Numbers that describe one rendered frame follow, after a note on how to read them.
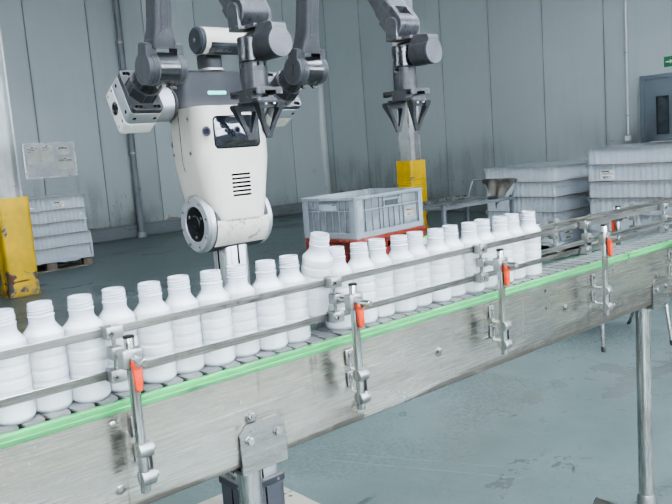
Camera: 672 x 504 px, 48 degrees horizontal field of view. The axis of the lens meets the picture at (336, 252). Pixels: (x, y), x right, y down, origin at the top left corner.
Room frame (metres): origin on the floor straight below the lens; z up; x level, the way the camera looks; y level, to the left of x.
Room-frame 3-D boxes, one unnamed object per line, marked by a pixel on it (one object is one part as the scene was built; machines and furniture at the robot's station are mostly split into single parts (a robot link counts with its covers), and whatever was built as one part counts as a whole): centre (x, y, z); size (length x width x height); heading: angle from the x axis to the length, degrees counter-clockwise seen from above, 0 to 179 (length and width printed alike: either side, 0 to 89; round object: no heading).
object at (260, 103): (1.55, 0.13, 1.44); 0.07 x 0.07 x 0.09; 41
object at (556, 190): (8.97, -2.61, 0.50); 1.23 x 1.05 x 1.00; 129
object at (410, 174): (11.78, -1.27, 0.55); 0.40 x 0.40 x 1.10; 40
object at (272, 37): (1.54, 0.11, 1.60); 0.12 x 0.09 x 0.12; 41
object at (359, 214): (4.20, -0.17, 1.00); 0.61 x 0.41 x 0.22; 138
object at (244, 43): (1.56, 0.14, 1.57); 0.07 x 0.06 x 0.07; 41
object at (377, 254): (1.57, -0.09, 1.08); 0.06 x 0.06 x 0.17
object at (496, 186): (6.79, -1.52, 0.85); 0.36 x 0.12 x 0.27; 40
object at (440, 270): (1.68, -0.23, 1.08); 0.06 x 0.06 x 0.17
